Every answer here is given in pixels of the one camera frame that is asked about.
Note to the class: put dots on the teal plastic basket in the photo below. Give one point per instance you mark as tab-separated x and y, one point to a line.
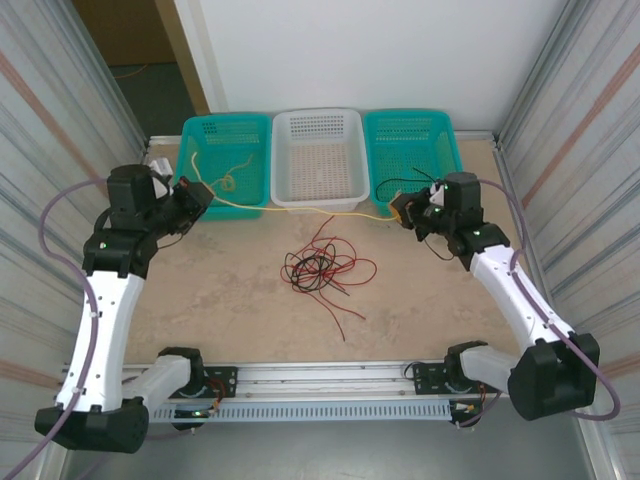
240	130
410	140

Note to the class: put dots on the right base wiring bundle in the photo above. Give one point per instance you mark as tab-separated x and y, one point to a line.
482	397

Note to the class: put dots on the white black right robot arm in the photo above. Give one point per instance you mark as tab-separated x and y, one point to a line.
505	290

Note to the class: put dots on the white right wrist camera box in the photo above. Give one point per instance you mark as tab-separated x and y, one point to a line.
438	194

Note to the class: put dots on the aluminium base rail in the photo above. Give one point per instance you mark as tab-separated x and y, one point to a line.
325	375

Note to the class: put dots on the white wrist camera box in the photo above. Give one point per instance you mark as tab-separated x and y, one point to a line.
438	194
162	175

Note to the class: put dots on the left base wiring bundle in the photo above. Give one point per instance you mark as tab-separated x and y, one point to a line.
216	395

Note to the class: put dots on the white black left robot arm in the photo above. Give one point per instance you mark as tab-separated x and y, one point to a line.
107	320

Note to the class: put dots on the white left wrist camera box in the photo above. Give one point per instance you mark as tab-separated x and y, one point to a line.
162	175

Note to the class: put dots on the white plastic basket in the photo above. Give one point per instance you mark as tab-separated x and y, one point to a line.
315	170

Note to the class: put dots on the base wiring bundle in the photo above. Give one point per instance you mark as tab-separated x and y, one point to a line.
482	397
216	395

